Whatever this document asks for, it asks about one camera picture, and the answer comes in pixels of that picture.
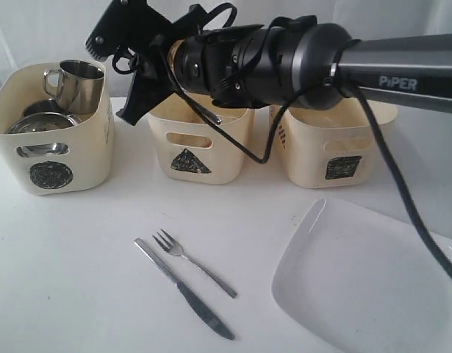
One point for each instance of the steel mug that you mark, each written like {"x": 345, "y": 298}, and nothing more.
{"x": 76, "y": 86}
{"x": 43, "y": 106}

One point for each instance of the white square plate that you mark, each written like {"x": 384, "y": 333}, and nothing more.
{"x": 364, "y": 282}

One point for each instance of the steel spoon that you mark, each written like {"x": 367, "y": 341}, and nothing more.
{"x": 213, "y": 117}

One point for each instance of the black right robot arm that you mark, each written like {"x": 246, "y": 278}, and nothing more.
{"x": 294, "y": 61}

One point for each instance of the steel table knife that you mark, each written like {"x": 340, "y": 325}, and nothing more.
{"x": 198, "y": 306}

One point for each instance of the cream bin with circle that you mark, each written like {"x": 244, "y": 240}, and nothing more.
{"x": 89, "y": 159}

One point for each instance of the cream bin with square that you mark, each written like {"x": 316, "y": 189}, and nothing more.
{"x": 326, "y": 148}

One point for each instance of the white bowl steel inside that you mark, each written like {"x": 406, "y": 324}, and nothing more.
{"x": 42, "y": 122}

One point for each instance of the white curtain backdrop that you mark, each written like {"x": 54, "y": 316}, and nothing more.
{"x": 34, "y": 32}

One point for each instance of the cream bin with triangle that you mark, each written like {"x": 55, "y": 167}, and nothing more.
{"x": 190, "y": 150}

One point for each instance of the steel fork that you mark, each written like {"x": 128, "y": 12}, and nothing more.
{"x": 171, "y": 246}

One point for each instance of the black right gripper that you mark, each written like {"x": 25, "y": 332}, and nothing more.
{"x": 171, "y": 58}

